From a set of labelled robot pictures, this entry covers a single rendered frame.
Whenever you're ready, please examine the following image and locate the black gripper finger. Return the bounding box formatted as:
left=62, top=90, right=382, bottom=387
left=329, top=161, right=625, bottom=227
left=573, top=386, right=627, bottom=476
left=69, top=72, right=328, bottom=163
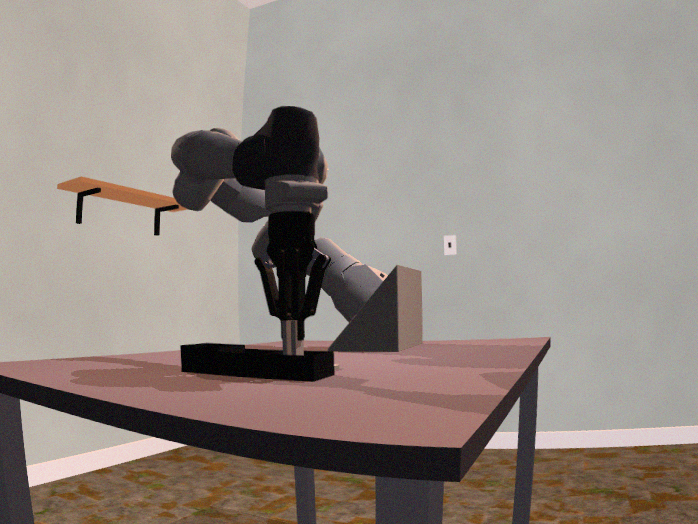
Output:
left=254, top=249, right=292, bottom=355
left=290, top=247, right=331, bottom=355

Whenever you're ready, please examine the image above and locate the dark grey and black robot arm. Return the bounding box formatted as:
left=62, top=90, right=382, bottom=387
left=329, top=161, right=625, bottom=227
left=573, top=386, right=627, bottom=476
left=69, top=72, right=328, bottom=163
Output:
left=171, top=106, right=388, bottom=322

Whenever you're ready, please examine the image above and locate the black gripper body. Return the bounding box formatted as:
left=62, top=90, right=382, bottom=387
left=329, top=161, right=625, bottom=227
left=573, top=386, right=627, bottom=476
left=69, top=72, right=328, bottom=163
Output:
left=267, top=211, right=317, bottom=272

